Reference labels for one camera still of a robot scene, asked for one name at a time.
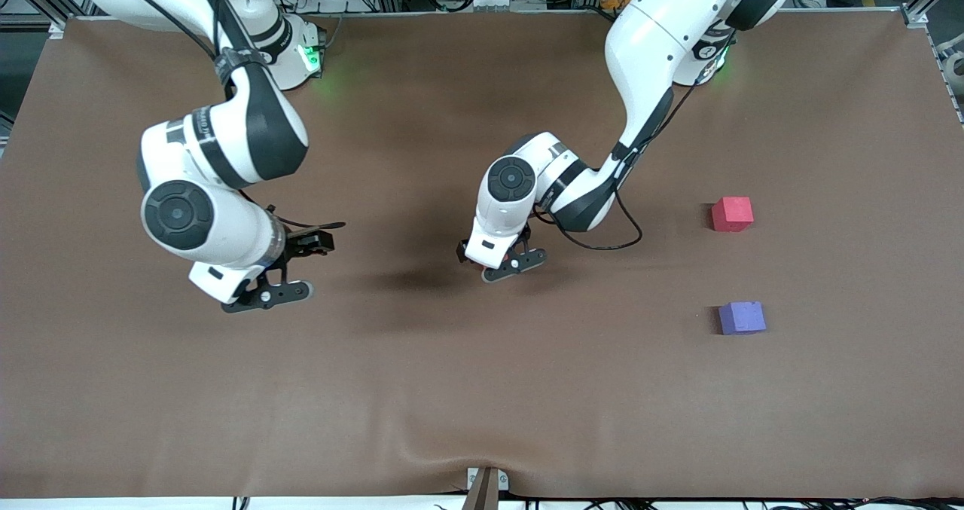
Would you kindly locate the large table cover mat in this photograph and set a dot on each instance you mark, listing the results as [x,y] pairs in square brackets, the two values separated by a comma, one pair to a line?
[482,382]

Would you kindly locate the red foam block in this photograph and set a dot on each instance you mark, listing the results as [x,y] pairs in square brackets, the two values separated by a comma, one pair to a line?
[732,214]

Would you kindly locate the purple foam block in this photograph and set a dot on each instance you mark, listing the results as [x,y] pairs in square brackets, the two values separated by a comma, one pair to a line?
[742,318]

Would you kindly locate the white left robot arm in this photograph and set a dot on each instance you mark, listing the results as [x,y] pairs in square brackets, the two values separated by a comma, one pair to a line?
[648,43]

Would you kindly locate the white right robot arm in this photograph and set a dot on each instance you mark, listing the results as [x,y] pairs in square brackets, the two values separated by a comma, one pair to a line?
[226,148]

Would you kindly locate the metal table edge clamp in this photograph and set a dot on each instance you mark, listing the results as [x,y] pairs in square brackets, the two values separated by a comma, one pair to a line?
[486,487]

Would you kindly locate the white terminal block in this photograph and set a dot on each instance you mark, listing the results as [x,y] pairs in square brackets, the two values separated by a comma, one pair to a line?
[474,3]

